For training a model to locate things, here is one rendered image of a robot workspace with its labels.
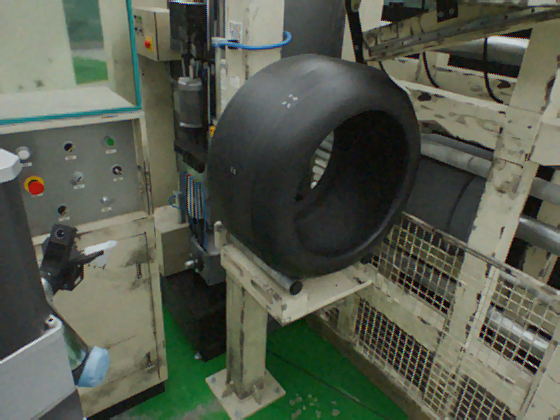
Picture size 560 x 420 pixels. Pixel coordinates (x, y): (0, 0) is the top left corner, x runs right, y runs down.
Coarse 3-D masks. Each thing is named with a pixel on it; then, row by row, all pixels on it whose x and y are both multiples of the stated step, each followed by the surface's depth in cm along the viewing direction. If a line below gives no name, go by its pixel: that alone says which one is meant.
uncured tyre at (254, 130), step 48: (240, 96) 107; (336, 96) 96; (384, 96) 104; (240, 144) 101; (288, 144) 94; (336, 144) 145; (384, 144) 137; (240, 192) 101; (288, 192) 98; (336, 192) 150; (384, 192) 139; (240, 240) 116; (288, 240) 105; (336, 240) 139
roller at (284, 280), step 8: (232, 240) 141; (240, 248) 138; (256, 256) 131; (264, 264) 128; (272, 272) 125; (280, 280) 122; (288, 280) 121; (296, 280) 120; (288, 288) 120; (296, 288) 120
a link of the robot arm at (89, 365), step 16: (48, 304) 71; (64, 320) 76; (64, 336) 76; (80, 336) 83; (80, 352) 82; (96, 352) 86; (80, 368) 83; (96, 368) 85; (80, 384) 85; (96, 384) 86
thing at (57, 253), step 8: (56, 224) 96; (64, 224) 96; (56, 232) 95; (64, 232) 95; (72, 232) 96; (48, 240) 95; (56, 240) 95; (64, 240) 95; (72, 240) 97; (48, 248) 95; (56, 248) 95; (64, 248) 95; (48, 256) 95; (56, 256) 95; (64, 256) 95; (48, 264) 95; (56, 264) 95; (64, 264) 96; (48, 272) 95; (56, 272) 95
